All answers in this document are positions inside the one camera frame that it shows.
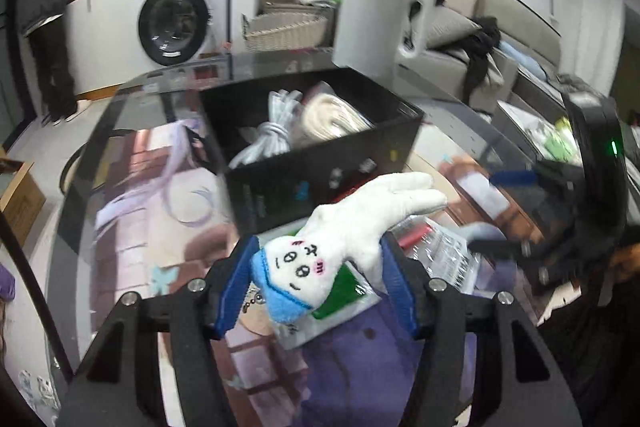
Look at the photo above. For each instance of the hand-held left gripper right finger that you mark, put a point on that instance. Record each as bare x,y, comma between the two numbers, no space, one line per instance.
402,287

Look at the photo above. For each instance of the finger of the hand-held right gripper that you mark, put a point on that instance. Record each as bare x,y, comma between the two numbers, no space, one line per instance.
515,179
500,243

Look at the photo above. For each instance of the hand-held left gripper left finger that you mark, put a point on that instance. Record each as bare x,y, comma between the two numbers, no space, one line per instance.
235,287

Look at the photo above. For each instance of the white plush toy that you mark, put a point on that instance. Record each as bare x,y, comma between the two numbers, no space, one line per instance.
350,232

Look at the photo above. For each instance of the black cardboard box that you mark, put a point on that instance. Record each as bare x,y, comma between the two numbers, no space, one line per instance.
280,187

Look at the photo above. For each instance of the person's right hand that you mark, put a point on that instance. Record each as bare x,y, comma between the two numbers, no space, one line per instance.
626,261

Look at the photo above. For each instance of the clear printed packet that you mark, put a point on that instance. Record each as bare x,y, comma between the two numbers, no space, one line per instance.
445,257

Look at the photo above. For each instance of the green and white packet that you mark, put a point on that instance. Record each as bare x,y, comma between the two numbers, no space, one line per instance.
345,299

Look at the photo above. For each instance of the printed table mat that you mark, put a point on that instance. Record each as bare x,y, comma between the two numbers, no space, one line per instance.
150,207

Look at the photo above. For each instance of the grey sofa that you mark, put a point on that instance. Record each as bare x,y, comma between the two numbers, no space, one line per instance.
450,67

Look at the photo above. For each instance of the dark clothing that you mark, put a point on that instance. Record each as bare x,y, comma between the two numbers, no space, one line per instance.
482,52

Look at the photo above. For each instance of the beige cushion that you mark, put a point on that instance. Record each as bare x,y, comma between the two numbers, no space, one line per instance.
452,27

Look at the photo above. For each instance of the white electric kettle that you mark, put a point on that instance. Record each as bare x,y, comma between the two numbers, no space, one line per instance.
370,27

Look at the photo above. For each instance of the purple yoga mat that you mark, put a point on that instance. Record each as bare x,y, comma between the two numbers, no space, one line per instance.
4,281

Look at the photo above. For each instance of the brown cardboard box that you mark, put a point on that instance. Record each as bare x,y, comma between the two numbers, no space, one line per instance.
20,202

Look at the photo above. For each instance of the wicker basket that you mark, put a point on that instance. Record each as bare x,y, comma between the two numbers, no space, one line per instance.
285,32

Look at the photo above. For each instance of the white washing machine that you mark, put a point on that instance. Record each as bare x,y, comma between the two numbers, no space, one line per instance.
175,22

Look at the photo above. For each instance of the white kitchen counter cabinet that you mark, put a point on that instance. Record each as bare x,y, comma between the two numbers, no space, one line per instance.
100,37

